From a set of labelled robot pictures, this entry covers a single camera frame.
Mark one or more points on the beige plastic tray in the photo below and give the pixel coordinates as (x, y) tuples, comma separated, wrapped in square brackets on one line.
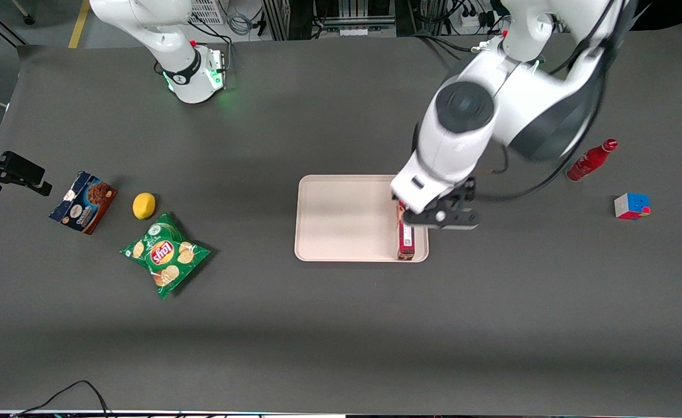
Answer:
[(347, 217)]

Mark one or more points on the white perforated box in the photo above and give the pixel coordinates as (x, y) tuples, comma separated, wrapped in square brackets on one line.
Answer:
[(207, 10)]

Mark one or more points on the red soda bottle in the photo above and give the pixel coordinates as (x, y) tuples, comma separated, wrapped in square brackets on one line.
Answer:
[(591, 159)]

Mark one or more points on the Rubik's cube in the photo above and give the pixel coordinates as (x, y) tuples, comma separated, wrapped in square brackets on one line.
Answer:
[(632, 206)]

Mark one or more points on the metal equipment rack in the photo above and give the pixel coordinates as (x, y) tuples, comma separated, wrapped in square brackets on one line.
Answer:
[(335, 17)]

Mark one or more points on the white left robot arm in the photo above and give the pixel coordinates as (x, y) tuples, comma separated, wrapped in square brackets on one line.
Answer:
[(527, 98)]

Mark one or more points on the yellow lemon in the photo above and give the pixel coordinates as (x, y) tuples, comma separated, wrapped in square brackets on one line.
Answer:
[(144, 206)]

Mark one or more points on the green Lays chips bag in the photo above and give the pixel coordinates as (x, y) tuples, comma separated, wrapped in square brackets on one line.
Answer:
[(164, 255)]

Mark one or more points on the blue chocolate cookie box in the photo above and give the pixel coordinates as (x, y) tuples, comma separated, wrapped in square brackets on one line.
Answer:
[(82, 203)]

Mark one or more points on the white power strip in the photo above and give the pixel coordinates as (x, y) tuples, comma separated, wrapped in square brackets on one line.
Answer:
[(476, 19)]

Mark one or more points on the red cookie box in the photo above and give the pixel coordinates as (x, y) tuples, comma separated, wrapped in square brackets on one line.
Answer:
[(406, 241)]

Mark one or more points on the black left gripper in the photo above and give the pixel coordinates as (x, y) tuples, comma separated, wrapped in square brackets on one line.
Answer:
[(462, 196)]

